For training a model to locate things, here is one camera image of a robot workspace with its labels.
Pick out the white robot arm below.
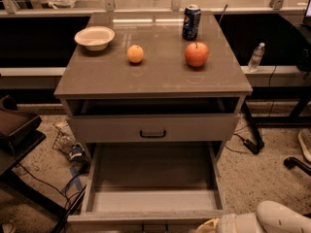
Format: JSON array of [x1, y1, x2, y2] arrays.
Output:
[[195, 201, 311, 233]]

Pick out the top drawer with black handle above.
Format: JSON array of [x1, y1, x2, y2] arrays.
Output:
[[68, 115, 239, 143]]

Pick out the white paper bowl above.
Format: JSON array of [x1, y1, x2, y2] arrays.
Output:
[[74, 26, 115, 51]]

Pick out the dark chair at left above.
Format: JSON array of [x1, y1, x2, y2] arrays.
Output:
[[0, 96, 66, 218]]

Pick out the blue pepsi can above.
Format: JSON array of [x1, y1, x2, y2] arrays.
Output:
[[182, 5, 201, 41]]

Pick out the black cable on floor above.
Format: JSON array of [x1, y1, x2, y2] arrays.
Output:
[[17, 162, 88, 212]]

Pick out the wire basket with items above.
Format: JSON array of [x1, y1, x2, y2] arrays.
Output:
[[52, 121, 86, 162]]

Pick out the black power adapter with cable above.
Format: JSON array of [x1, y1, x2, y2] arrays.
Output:
[[234, 134, 259, 154]]

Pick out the clear plastic water bottle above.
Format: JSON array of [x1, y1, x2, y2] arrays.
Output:
[[248, 43, 265, 73]]

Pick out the black chair base leg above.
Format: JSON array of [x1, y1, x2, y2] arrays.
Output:
[[283, 157, 311, 177]]

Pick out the grey drawer cabinet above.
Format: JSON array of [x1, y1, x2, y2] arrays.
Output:
[[54, 12, 252, 154]]

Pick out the orange fruit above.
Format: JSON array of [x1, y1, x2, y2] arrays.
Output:
[[127, 45, 144, 63]]

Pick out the red apple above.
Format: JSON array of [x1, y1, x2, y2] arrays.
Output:
[[185, 42, 209, 68]]

